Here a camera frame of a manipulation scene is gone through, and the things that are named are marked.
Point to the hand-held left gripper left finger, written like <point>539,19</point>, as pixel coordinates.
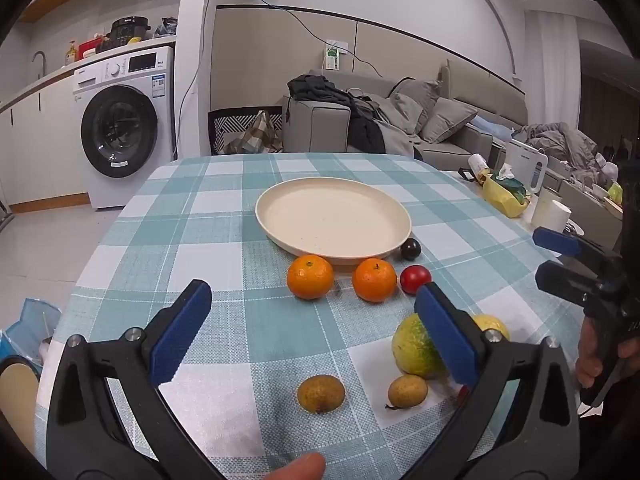
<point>182,330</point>

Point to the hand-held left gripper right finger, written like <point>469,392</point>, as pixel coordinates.
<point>445,340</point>

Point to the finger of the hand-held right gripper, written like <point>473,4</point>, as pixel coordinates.
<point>565,280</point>
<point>552,240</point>

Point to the large green guava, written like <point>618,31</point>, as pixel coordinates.
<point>410,350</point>

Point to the yellow-green guava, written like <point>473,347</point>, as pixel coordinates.
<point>495,324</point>

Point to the red cherry tomato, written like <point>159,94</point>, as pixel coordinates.
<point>462,396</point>
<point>414,279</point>

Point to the brown longan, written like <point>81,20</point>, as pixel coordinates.
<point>321,393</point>
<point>407,391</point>

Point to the orange mandarin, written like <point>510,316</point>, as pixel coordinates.
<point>375,280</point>
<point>310,277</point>

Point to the dark plum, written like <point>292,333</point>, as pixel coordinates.
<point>411,249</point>

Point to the cream round plate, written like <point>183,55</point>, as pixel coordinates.
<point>330,220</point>

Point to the person's right hand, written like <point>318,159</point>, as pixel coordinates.
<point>587,355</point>

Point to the person's left hand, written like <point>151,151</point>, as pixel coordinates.
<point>297,469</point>

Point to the white cup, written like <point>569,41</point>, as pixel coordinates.
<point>547,215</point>

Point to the yellow bag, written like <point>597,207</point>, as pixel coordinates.
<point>500,197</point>

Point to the white electric kettle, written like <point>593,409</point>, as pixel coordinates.
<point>522,162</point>

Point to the teal checked tablecloth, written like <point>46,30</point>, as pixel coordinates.
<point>200,240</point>

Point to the grey blanket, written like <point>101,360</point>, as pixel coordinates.
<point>560,145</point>

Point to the white bottle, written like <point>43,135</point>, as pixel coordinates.
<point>477,164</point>

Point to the blue plastic bag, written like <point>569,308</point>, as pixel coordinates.
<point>30,320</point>

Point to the grey pillow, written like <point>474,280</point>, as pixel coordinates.
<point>447,120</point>
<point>415,102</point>

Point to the round beige stool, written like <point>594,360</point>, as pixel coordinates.
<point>20,400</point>

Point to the plaid cloth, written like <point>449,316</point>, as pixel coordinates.
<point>255,135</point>

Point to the black patterned chair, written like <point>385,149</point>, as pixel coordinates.
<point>222,125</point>

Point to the white washing machine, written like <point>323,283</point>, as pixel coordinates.
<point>125,125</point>

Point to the white kitchen cabinet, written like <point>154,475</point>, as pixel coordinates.
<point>45,145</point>

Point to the grey sofa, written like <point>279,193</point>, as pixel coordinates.
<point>320,125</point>

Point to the dark clothes pile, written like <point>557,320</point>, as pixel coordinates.
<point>320,87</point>

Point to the red box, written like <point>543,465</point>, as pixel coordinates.
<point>90,49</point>

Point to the yellow bottle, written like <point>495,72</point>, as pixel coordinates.
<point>70,54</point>

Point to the metal faucet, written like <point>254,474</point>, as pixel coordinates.
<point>41,62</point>

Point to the black pressure cooker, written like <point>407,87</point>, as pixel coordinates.
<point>129,30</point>

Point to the green-labelled wall device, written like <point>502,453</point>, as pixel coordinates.
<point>332,57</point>

